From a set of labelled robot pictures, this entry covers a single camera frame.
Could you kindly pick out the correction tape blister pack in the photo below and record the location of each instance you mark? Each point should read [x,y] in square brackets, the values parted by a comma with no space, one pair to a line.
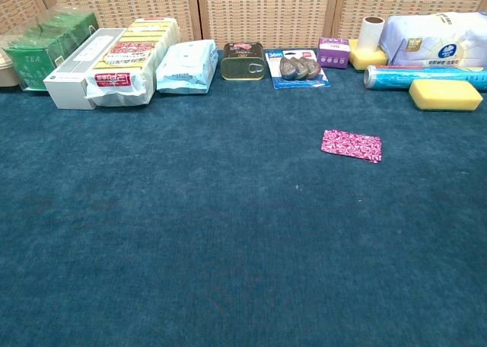
[296,69]

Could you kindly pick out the woven wooden folding screen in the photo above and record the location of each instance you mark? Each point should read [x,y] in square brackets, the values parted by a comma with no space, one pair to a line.
[266,12]

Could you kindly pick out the yellow sponge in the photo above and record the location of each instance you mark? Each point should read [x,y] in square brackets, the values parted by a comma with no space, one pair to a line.
[361,61]
[445,94]

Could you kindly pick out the small purple box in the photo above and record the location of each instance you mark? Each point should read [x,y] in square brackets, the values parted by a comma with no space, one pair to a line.
[333,54]

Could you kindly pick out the blue cling film roll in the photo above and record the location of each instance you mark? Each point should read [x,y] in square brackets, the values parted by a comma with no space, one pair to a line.
[392,77]

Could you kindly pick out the white power strip box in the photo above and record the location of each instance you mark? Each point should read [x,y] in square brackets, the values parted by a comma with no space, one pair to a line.
[68,80]

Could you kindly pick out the pink patterned packet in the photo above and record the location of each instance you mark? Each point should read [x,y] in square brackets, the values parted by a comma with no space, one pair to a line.
[352,145]

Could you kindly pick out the black gold luncheon meat tin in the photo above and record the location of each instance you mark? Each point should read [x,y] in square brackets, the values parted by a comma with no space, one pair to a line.
[241,67]

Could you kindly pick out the light blue wet wipes pack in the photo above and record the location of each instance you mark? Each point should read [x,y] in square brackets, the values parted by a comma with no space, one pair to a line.
[186,65]

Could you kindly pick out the clear box green tea bags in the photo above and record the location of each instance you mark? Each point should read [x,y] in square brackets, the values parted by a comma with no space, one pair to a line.
[34,61]

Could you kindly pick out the white paper roll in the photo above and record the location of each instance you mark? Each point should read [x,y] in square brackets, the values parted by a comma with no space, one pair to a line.
[371,35]

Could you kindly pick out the white blue tissue pack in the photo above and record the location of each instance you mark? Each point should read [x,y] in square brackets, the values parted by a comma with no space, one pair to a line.
[437,39]

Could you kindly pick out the dark blue table mat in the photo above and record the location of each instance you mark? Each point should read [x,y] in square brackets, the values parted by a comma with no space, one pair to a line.
[190,210]

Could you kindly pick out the yellow sponge multipack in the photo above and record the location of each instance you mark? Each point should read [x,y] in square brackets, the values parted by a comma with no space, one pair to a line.
[129,54]

